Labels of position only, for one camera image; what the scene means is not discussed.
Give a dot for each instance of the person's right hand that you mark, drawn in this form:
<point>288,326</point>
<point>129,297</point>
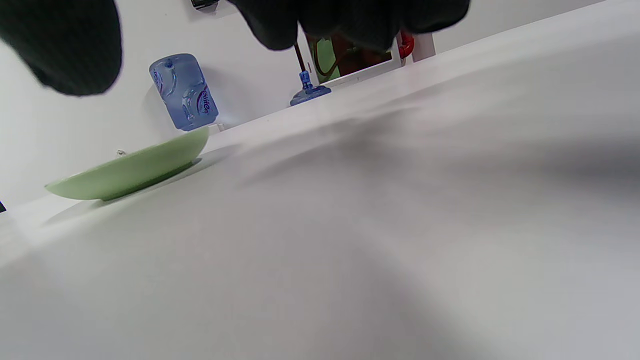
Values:
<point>65,45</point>

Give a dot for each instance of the green seasoning dish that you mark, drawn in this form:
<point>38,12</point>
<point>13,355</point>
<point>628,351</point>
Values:
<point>130,170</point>

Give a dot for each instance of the stack of blue water jugs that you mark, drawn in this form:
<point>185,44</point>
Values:
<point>182,90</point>

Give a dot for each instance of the dark framed poster panel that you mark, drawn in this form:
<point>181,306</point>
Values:
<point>327,62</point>

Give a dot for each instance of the black wall box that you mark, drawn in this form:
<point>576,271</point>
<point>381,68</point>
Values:
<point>204,3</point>

